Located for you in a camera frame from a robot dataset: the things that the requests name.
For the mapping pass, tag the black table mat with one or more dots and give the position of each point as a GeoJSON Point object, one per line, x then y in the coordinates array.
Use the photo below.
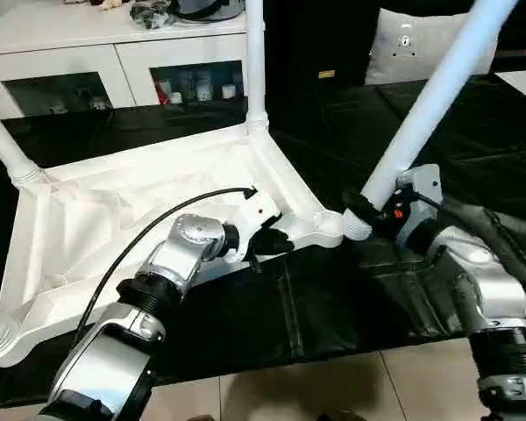
{"type": "Point", "coordinates": [333, 144]}

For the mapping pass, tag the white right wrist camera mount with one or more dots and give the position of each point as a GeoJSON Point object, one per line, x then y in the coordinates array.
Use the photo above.
{"type": "Point", "coordinates": [423, 180]}

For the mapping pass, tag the white glass-door cabinet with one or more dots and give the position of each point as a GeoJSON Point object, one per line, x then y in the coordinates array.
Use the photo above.
{"type": "Point", "coordinates": [92, 52]}

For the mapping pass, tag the white plastic table top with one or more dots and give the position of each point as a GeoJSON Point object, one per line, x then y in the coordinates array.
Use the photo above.
{"type": "Point", "coordinates": [136, 219]}

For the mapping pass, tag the black cabinet with gold label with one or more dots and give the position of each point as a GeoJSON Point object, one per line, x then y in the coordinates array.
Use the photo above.
{"type": "Point", "coordinates": [315, 39]}

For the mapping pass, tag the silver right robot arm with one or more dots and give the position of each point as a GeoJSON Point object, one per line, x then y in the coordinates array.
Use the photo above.
{"type": "Point", "coordinates": [486, 280]}

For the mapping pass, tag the white flat board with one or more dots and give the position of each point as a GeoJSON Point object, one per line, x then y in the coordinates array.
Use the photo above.
{"type": "Point", "coordinates": [523, 85]}

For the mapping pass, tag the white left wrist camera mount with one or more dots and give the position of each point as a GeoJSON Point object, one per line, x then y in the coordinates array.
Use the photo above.
{"type": "Point", "coordinates": [258, 210]}

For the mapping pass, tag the white pillow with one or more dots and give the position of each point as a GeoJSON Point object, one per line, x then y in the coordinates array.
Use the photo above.
{"type": "Point", "coordinates": [421, 48]}

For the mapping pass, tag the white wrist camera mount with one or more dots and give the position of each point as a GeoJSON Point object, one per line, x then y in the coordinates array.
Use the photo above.
{"type": "Point", "coordinates": [258, 210]}
{"type": "Point", "coordinates": [423, 180]}

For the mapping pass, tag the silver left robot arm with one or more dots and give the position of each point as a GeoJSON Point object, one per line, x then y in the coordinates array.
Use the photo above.
{"type": "Point", "coordinates": [166, 263]}

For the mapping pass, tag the red bottle in cabinet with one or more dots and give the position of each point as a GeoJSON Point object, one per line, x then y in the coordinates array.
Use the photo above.
{"type": "Point", "coordinates": [162, 93]}

